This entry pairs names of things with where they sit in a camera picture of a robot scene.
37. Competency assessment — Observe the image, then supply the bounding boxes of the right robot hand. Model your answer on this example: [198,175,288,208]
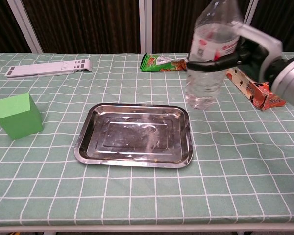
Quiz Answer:
[187,23,284,83]

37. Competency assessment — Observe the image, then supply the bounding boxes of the transparent water bottle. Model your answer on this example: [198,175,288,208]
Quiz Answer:
[185,0,244,110]

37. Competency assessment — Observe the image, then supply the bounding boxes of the stainless steel tray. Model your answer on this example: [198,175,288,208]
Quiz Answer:
[74,103,194,169]

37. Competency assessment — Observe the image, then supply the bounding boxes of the orange biscuit box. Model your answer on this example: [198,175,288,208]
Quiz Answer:
[225,68,287,111]

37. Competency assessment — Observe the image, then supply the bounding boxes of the green snack bag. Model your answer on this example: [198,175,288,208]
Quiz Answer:
[140,53,189,72]

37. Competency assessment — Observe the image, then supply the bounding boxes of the green checkered tablecloth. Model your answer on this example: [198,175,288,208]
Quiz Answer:
[0,51,294,227]

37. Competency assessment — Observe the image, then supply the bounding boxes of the white folding stand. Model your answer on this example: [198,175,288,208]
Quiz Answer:
[4,58,93,81]

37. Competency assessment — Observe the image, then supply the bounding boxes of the green cube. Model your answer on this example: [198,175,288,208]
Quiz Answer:
[0,93,44,140]

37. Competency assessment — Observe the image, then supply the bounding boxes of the white partition frame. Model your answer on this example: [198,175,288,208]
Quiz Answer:
[139,0,153,54]

